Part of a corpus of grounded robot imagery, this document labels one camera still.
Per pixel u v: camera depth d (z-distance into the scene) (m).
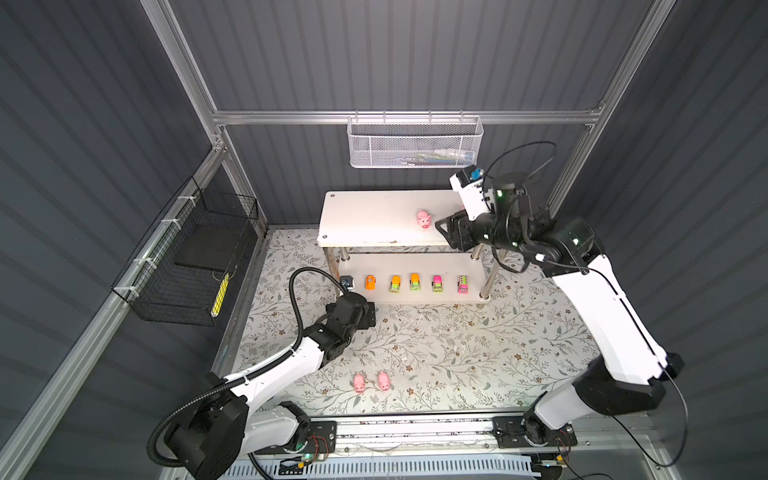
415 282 0.94
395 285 0.93
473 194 0.51
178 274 0.72
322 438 0.72
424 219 0.72
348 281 0.75
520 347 0.89
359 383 0.81
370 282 0.94
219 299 0.68
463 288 0.92
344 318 0.64
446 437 0.75
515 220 0.43
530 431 0.66
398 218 0.75
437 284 0.93
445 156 0.92
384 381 0.81
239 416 0.40
